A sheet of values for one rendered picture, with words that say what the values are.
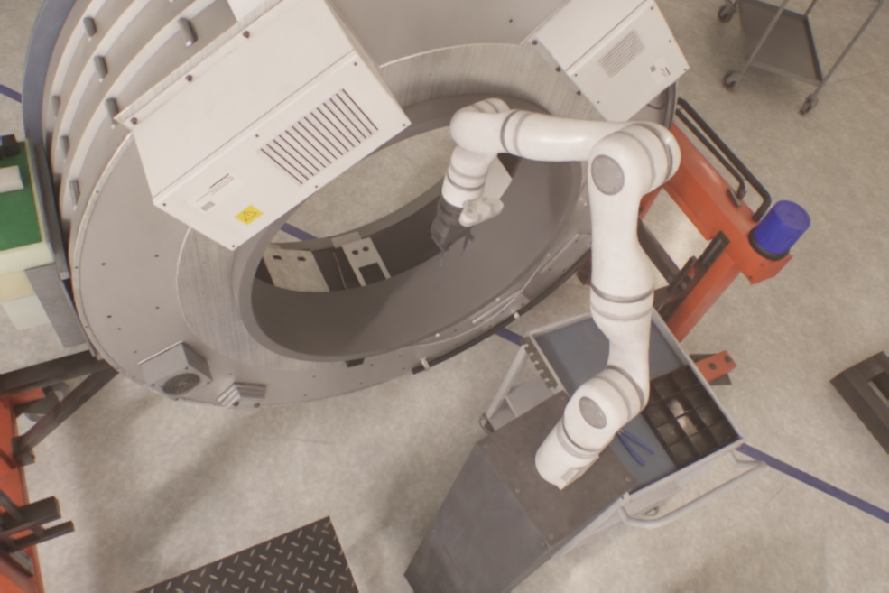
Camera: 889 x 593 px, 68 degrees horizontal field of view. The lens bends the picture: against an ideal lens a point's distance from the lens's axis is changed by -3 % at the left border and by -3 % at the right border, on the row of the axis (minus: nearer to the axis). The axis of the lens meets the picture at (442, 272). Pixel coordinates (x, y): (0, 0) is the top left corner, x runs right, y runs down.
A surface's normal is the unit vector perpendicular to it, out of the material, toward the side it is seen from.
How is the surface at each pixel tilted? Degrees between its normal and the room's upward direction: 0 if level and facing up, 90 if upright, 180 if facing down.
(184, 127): 35
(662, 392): 0
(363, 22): 90
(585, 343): 0
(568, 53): 47
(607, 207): 91
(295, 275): 27
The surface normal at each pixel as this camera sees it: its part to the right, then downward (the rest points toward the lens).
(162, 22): -0.42, -0.30
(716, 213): -0.88, 0.26
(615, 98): 0.43, 0.76
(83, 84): 0.06, 0.61
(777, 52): 0.18, -0.59
